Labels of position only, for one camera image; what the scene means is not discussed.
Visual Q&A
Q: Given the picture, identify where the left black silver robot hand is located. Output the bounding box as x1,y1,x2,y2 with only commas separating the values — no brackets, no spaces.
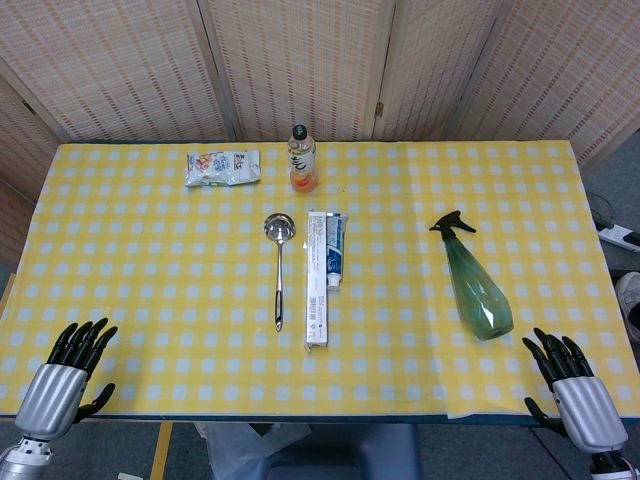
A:
14,318,119,442

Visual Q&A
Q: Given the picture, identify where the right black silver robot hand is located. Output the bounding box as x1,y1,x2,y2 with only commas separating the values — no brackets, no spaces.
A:
522,327,629,455

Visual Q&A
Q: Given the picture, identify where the green spray bottle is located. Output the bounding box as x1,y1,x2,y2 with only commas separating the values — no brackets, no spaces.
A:
428,210,515,342

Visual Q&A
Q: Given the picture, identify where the orange drink bottle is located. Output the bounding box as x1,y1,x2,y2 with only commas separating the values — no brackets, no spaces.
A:
287,124,319,195

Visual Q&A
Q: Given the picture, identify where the white shoe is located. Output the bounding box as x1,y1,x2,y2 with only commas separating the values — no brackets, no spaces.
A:
615,272,640,344

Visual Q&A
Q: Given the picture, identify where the yellow white checkered tablecloth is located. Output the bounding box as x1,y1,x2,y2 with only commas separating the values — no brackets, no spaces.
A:
0,141,640,421

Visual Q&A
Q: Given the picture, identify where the white power strip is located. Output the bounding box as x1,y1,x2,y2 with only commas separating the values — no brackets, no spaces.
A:
597,224,640,254

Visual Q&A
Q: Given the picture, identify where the white plastic bag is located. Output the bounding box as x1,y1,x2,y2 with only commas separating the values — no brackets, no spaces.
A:
205,422,312,480

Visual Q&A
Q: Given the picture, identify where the white snack packet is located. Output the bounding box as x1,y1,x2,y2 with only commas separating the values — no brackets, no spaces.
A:
184,149,263,189

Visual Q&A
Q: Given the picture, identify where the white toothpaste box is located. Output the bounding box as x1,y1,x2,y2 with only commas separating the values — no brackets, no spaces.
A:
304,209,331,354

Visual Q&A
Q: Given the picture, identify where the blue white toothpaste tube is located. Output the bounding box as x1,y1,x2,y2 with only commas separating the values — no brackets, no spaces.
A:
325,211,349,292

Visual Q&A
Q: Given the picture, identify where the woven folding screen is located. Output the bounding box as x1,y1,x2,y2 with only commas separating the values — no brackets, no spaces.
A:
0,0,640,266

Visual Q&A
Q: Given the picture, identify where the black floor cable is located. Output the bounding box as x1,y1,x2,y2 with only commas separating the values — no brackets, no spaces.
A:
587,192,615,232

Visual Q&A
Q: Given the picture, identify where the steel ladle black handle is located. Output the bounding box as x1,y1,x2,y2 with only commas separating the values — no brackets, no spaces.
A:
263,212,297,333

